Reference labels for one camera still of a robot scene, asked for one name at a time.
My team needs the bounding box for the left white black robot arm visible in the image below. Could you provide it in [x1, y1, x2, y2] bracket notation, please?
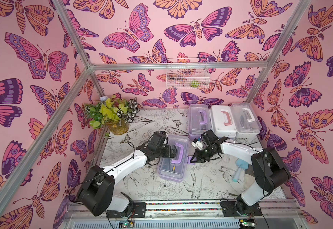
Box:
[76, 131, 178, 217]

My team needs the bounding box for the purple toolbox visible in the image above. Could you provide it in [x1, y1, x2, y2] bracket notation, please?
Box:
[157, 135, 190, 182]
[187, 104, 212, 141]

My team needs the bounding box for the white clear-lid toolbox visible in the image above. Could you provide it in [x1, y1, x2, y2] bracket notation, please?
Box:
[230, 103, 261, 143]

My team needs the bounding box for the blue white toolbox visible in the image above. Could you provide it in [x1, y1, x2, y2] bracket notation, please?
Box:
[209, 105, 237, 139]

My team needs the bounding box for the white wire basket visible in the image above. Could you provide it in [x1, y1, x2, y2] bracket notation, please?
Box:
[165, 62, 210, 90]

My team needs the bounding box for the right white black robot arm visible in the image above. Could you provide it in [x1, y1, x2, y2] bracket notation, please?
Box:
[189, 130, 292, 216]

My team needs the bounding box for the potted green plant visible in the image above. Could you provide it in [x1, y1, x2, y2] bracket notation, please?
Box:
[84, 95, 141, 135]

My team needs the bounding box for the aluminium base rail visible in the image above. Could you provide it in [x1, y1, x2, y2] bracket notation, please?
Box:
[60, 199, 309, 229]

